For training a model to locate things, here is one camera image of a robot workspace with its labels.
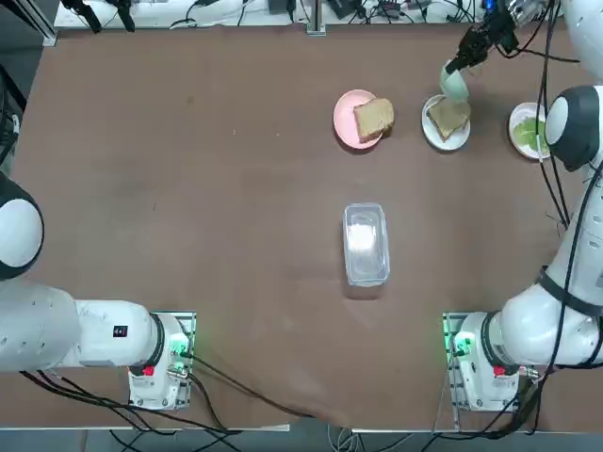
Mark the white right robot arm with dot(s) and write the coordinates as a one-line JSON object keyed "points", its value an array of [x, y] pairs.
{"points": [[532, 329]]}

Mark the white table edge bracket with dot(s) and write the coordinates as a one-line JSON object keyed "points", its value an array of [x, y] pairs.
{"points": [[315, 29]]}

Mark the pale pink plate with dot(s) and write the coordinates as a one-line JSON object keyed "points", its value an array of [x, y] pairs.
{"points": [[516, 122]]}

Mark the black tripod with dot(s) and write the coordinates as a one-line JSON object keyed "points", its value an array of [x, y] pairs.
{"points": [[92, 19]]}

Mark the green lettuce leaf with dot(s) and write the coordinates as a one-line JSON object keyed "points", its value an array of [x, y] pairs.
{"points": [[530, 132]]}

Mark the white plate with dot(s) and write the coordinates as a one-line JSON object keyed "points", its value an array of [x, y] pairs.
{"points": [[452, 143]]}

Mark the pale green bowl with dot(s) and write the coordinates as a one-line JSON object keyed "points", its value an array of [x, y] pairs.
{"points": [[454, 87]]}

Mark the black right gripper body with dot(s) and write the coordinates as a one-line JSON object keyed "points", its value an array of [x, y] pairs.
{"points": [[497, 30]]}

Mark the brown bread slice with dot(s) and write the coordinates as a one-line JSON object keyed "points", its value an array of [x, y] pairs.
{"points": [[374, 120], [445, 122]]}

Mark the clear plastic container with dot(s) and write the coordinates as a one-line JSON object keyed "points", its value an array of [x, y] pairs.
{"points": [[365, 249]]}

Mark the salmon pink plate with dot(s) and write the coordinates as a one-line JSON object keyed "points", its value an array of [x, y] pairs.
{"points": [[344, 117]]}

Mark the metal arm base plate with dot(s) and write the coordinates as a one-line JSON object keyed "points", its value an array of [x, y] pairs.
{"points": [[190, 325], [450, 325]]}

